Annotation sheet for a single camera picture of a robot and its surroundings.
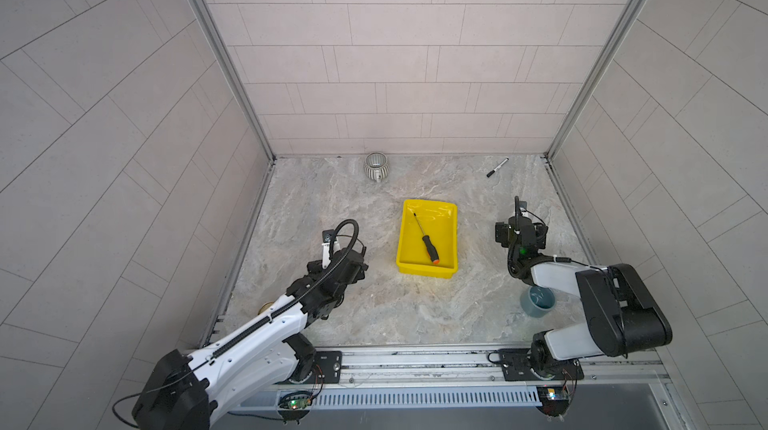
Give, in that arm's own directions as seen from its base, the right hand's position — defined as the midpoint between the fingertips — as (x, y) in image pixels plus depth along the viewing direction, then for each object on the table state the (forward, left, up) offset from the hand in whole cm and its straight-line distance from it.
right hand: (516, 222), depth 93 cm
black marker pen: (+25, 0, -3) cm, 25 cm away
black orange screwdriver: (-8, +28, -1) cm, 29 cm away
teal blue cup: (-23, +1, -4) cm, 24 cm away
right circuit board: (-45, +4, -6) cm, 45 cm away
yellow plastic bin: (+3, +24, -2) cm, 24 cm away
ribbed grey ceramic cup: (+24, +44, +4) cm, 50 cm away
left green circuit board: (-42, +63, -1) cm, 76 cm away
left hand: (-10, +51, +3) cm, 52 cm away
